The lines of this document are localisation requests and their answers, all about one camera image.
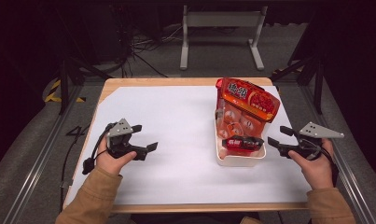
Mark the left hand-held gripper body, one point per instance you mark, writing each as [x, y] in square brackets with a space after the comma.
[120, 129]

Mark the person's left hand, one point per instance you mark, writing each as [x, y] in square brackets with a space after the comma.
[111, 163]

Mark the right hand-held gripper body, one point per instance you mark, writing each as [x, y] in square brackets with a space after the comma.
[316, 132]

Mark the aluminium rail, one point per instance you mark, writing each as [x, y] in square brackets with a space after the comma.
[353, 186]
[36, 174]

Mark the black metal stand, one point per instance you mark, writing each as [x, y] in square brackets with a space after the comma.
[317, 90]

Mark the white table mat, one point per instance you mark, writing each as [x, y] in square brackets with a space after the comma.
[176, 124]

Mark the black tripod stand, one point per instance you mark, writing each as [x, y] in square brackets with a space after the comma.
[63, 87]

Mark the grey metal stand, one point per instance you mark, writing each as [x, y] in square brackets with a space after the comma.
[223, 19]

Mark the orange-red packet with clear tray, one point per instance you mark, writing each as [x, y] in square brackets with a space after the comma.
[251, 99]

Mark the person's right hand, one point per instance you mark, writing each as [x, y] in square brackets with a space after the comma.
[317, 172]

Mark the yellow and black hazard tape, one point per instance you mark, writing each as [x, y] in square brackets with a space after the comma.
[52, 99]

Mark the white plastic box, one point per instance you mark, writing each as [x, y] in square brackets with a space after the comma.
[238, 161]

